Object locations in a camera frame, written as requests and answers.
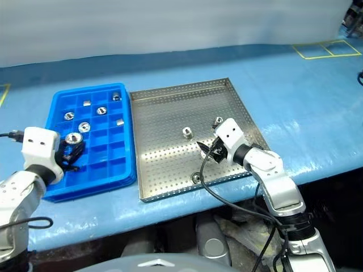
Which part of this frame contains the grey rounded part with disc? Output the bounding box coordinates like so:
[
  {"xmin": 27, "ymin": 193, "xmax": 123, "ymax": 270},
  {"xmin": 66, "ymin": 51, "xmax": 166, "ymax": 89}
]
[{"xmin": 195, "ymin": 214, "xmax": 231, "ymax": 267}]

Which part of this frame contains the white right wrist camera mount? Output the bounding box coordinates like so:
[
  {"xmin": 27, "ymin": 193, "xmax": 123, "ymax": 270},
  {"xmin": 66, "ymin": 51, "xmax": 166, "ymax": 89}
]
[{"xmin": 213, "ymin": 118, "xmax": 252, "ymax": 165}]

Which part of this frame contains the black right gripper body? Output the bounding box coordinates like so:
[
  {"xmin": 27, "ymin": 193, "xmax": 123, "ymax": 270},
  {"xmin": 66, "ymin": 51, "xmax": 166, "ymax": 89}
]
[{"xmin": 210, "ymin": 137, "xmax": 229, "ymax": 164}]

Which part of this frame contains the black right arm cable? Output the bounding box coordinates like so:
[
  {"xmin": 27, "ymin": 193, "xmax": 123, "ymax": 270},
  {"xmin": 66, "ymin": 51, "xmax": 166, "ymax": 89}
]
[{"xmin": 199, "ymin": 146, "xmax": 290, "ymax": 272}]

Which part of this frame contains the dark background equipment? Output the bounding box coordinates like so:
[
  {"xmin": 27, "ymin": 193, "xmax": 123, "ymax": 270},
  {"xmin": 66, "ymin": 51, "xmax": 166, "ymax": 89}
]
[{"xmin": 341, "ymin": 0, "xmax": 363, "ymax": 38}]

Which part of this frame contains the yellow tape double square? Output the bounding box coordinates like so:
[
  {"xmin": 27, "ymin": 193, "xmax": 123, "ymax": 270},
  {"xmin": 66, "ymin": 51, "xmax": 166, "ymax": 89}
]
[{"xmin": 292, "ymin": 39, "xmax": 363, "ymax": 61}]

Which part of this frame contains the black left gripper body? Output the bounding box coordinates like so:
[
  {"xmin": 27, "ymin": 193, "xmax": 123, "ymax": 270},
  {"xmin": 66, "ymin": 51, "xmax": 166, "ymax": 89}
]
[{"xmin": 56, "ymin": 141, "xmax": 75, "ymax": 168}]

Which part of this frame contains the crumpled pale plastic sheet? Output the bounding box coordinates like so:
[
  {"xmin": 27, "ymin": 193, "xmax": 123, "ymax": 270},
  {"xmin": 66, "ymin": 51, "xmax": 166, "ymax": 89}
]
[{"xmin": 214, "ymin": 214, "xmax": 275, "ymax": 257}]

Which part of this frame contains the blue compartment plastic tray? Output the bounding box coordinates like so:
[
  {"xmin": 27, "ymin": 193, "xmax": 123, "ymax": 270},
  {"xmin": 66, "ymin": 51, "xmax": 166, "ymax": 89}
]
[{"xmin": 41, "ymin": 82, "xmax": 137, "ymax": 203}]

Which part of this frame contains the grey rounded robot torso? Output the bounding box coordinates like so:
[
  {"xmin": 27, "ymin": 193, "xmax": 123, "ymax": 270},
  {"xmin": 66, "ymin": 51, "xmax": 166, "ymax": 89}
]
[{"xmin": 73, "ymin": 253, "xmax": 231, "ymax": 272}]

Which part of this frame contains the perforated steel tray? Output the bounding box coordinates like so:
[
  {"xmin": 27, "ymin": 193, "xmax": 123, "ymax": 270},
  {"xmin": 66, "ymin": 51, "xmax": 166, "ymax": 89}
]
[{"xmin": 129, "ymin": 78, "xmax": 272, "ymax": 203}]

